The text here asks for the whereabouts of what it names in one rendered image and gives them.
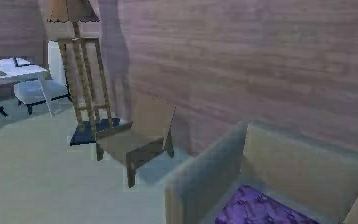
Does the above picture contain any wooden floor lamp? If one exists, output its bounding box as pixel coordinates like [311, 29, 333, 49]
[46, 0, 123, 147]

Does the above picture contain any brown wooden chair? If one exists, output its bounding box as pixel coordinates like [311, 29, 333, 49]
[95, 93, 177, 189]

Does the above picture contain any white table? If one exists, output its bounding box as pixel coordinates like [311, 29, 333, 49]
[0, 57, 55, 118]

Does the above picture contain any purple cushion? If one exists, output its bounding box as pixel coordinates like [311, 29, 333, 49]
[214, 183, 321, 224]

